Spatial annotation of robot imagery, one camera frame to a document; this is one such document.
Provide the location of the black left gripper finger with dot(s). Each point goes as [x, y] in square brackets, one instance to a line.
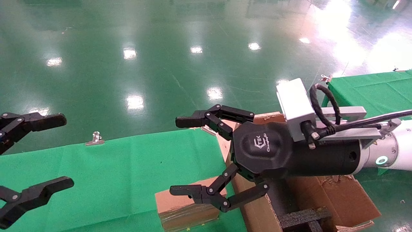
[45, 121]
[38, 193]

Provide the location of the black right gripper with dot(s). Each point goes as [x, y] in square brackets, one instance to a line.
[264, 151]

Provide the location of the small brown cardboard box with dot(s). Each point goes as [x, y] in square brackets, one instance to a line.
[180, 209]

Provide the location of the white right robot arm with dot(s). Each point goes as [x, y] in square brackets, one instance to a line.
[402, 145]

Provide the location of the large open cardboard carton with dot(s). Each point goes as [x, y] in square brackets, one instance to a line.
[347, 199]

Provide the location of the large green tablecloth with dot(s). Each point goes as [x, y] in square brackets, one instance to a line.
[112, 180]

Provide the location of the black foam insert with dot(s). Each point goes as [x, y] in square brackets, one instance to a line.
[299, 219]

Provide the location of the green cloth on side table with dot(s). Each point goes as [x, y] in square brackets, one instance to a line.
[370, 90]

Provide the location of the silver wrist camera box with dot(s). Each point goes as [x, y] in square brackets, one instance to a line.
[294, 103]

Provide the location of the silver camera mounting bracket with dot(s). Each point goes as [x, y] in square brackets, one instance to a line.
[347, 112]

